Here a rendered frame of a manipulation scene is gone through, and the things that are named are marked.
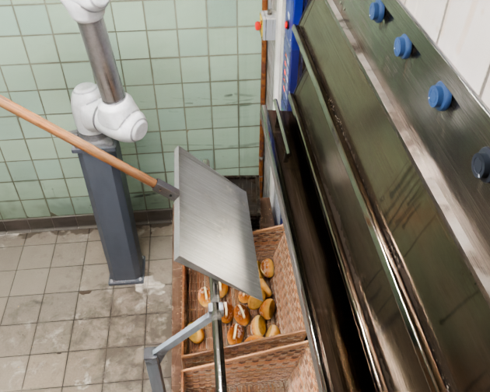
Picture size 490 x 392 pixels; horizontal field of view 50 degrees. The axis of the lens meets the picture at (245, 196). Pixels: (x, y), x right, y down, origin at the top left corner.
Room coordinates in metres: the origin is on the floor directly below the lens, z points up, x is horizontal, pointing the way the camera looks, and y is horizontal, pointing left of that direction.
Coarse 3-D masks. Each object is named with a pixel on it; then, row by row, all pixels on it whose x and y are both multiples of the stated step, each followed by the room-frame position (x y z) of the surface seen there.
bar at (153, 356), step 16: (208, 160) 1.66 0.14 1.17; (208, 304) 0.96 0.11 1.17; (208, 320) 0.94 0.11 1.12; (176, 336) 0.94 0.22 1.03; (144, 352) 0.93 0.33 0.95; (160, 352) 0.92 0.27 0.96; (160, 368) 0.94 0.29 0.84; (224, 368) 0.75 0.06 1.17; (160, 384) 0.91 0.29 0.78; (224, 384) 0.70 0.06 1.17
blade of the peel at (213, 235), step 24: (192, 168) 1.54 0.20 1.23; (192, 192) 1.40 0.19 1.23; (216, 192) 1.48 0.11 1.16; (240, 192) 1.58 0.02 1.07; (192, 216) 1.27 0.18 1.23; (216, 216) 1.35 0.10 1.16; (240, 216) 1.43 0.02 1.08; (192, 240) 1.16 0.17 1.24; (216, 240) 1.22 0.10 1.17; (240, 240) 1.30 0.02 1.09; (192, 264) 1.04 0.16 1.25; (216, 264) 1.11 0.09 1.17; (240, 264) 1.17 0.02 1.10; (240, 288) 1.07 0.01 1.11
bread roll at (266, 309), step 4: (264, 300) 1.37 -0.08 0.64; (268, 300) 1.36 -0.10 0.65; (272, 300) 1.37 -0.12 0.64; (264, 304) 1.34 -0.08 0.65; (268, 304) 1.34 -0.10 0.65; (272, 304) 1.35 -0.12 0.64; (260, 308) 1.34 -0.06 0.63; (264, 308) 1.32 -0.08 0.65; (268, 308) 1.32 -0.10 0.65; (272, 308) 1.34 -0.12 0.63; (260, 312) 1.32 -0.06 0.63; (264, 312) 1.31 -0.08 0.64; (268, 312) 1.31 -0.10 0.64; (272, 312) 1.33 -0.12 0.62; (264, 316) 1.30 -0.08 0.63; (268, 316) 1.30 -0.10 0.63; (272, 316) 1.31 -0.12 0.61
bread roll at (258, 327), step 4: (256, 316) 1.29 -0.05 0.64; (260, 316) 1.29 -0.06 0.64; (252, 320) 1.27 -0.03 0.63; (256, 320) 1.26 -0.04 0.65; (260, 320) 1.26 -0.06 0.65; (264, 320) 1.28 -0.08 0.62; (252, 324) 1.25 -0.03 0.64; (256, 324) 1.24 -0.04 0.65; (260, 324) 1.25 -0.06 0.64; (264, 324) 1.26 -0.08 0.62; (252, 328) 1.23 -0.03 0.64; (256, 328) 1.23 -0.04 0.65; (260, 328) 1.23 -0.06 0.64; (264, 328) 1.25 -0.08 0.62; (252, 332) 1.22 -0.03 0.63; (256, 332) 1.21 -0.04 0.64; (260, 332) 1.21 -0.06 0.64; (264, 332) 1.23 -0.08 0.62
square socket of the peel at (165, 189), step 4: (160, 180) 1.31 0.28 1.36; (156, 184) 1.29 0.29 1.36; (160, 184) 1.29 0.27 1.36; (164, 184) 1.31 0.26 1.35; (168, 184) 1.32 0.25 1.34; (152, 188) 1.29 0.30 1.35; (156, 188) 1.29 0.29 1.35; (160, 188) 1.29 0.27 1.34; (164, 188) 1.29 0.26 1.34; (168, 188) 1.30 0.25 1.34; (172, 188) 1.31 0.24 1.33; (176, 188) 1.32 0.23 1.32; (160, 192) 1.29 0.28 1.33; (164, 192) 1.29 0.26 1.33; (168, 192) 1.29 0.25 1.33; (172, 192) 1.29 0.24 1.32; (176, 192) 1.30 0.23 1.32; (164, 196) 1.29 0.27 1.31; (168, 196) 1.29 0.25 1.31; (172, 196) 1.29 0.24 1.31; (176, 196) 1.30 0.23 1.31; (172, 200) 1.29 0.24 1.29
